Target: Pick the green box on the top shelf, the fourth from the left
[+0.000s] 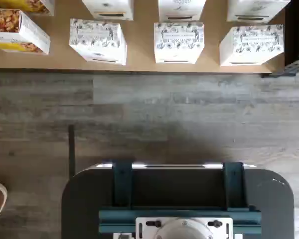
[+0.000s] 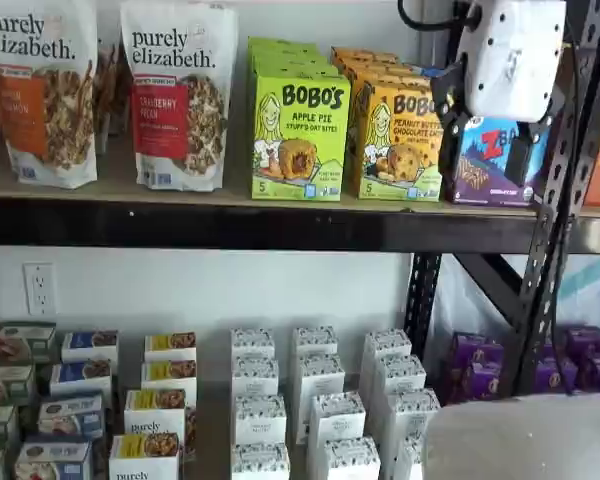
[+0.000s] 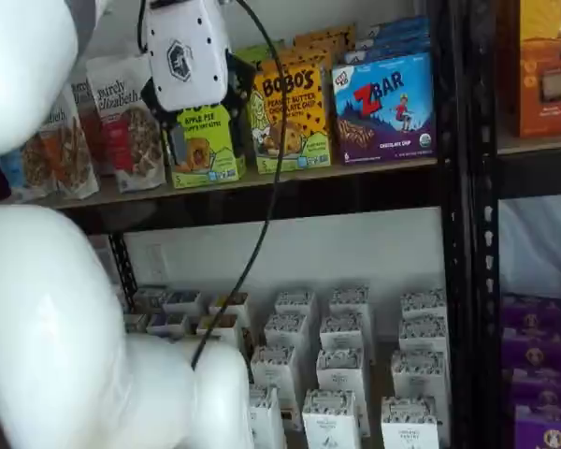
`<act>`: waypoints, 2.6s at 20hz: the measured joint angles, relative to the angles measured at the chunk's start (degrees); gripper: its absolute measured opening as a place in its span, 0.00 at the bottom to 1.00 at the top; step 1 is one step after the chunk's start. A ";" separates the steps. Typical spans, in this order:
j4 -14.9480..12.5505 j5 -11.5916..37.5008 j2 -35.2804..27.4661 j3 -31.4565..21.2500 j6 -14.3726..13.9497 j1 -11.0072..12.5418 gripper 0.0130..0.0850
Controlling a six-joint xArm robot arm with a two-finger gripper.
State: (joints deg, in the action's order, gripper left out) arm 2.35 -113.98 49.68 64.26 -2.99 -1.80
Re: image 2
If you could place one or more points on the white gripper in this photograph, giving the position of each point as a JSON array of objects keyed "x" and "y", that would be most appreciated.
[{"x": 510, "y": 60}]

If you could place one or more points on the green Bobo's apple pie box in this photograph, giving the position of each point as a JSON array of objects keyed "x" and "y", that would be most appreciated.
[
  {"x": 285, "y": 58},
  {"x": 280, "y": 45},
  {"x": 290, "y": 71},
  {"x": 300, "y": 150}
]

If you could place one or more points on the blue purple Zbar box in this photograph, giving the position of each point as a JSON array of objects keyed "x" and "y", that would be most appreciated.
[{"x": 485, "y": 165}]

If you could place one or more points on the yellow Bobo's peanut butter box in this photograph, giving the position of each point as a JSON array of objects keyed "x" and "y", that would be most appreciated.
[
  {"x": 370, "y": 62},
  {"x": 360, "y": 52},
  {"x": 380, "y": 72},
  {"x": 395, "y": 160}
]

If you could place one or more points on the white patterned pantry box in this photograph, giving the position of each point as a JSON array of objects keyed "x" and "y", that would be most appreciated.
[
  {"x": 260, "y": 462},
  {"x": 387, "y": 342},
  {"x": 315, "y": 340},
  {"x": 255, "y": 377},
  {"x": 252, "y": 342},
  {"x": 337, "y": 420},
  {"x": 352, "y": 460},
  {"x": 320, "y": 380},
  {"x": 260, "y": 422},
  {"x": 410, "y": 457},
  {"x": 410, "y": 415},
  {"x": 400, "y": 375}
]

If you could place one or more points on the black metal shelf rack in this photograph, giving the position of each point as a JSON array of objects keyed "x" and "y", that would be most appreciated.
[{"x": 230, "y": 225}]

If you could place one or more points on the yellow label granola box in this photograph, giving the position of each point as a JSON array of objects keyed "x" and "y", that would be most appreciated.
[
  {"x": 145, "y": 457},
  {"x": 170, "y": 345},
  {"x": 169, "y": 375},
  {"x": 155, "y": 410}
]

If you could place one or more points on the blue label granola box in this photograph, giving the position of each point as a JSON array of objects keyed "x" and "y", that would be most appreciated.
[
  {"x": 52, "y": 460},
  {"x": 90, "y": 345},
  {"x": 70, "y": 417},
  {"x": 80, "y": 375}
]

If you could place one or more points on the translucent plastic sheet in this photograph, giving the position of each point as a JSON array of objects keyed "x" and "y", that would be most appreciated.
[{"x": 455, "y": 310}]

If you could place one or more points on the red label granola bag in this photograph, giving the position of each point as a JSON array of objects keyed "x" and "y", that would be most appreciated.
[{"x": 180, "y": 125}]

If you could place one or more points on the purely elizabeth small boxes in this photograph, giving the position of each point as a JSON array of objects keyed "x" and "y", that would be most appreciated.
[{"x": 212, "y": 425}]

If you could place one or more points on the orange label granola bag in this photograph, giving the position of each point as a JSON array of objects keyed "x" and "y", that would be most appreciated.
[{"x": 40, "y": 100}]

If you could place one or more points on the white wall power outlet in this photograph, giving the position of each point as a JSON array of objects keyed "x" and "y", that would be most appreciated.
[{"x": 40, "y": 290}]

